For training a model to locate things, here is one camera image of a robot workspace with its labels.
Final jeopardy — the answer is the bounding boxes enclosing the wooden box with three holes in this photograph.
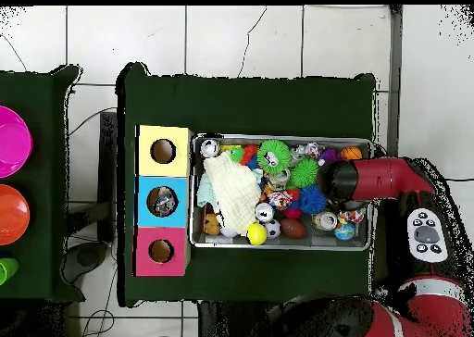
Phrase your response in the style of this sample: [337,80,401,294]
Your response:
[132,124,195,278]

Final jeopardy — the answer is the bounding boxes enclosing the red silver soda can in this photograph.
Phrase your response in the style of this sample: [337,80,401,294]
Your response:
[313,210,338,231]
[199,137,221,159]

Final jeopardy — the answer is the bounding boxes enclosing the small soccer ball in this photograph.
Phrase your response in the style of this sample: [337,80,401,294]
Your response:
[262,218,283,241]

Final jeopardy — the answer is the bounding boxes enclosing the blue spiky ball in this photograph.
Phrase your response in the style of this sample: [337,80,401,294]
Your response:
[298,184,328,217]

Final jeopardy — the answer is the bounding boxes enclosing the small globe ball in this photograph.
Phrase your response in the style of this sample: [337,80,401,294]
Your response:
[332,221,356,242]

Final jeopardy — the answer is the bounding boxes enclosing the brown toy football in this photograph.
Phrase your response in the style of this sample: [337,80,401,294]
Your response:
[280,218,306,241]

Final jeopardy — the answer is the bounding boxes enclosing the green cup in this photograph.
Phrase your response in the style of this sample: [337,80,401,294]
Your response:
[0,257,19,286]

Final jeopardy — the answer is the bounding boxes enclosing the bag of coloured spiky balls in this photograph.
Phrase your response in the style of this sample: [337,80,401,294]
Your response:
[220,143,260,172]

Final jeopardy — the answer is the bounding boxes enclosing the orange plate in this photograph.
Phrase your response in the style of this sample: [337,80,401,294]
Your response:
[0,184,31,247]

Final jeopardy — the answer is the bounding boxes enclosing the clear mesh bin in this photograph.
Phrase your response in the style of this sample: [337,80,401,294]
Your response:
[189,132,375,253]

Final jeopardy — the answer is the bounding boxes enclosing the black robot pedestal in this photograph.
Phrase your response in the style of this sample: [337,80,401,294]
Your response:
[198,299,260,337]

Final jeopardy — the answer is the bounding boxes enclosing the black cable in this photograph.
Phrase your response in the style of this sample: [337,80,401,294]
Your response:
[373,140,474,184]

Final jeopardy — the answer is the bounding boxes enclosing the yellow ball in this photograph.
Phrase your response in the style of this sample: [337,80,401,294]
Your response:
[244,221,268,247]

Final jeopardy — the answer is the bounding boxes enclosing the purple spiky ball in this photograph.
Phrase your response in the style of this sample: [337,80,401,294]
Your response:
[318,147,342,167]

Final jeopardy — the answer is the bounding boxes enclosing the cream knitted cloth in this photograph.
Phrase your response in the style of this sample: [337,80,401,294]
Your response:
[202,153,262,233]

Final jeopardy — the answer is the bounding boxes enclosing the green spiky ball with eyes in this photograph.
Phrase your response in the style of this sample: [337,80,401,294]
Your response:
[256,137,293,178]

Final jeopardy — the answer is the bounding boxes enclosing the pink plate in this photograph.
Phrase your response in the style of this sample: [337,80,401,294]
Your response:
[0,106,34,180]

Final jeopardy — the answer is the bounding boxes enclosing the plain green spiky ball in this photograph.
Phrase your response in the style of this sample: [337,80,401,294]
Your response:
[288,156,321,190]

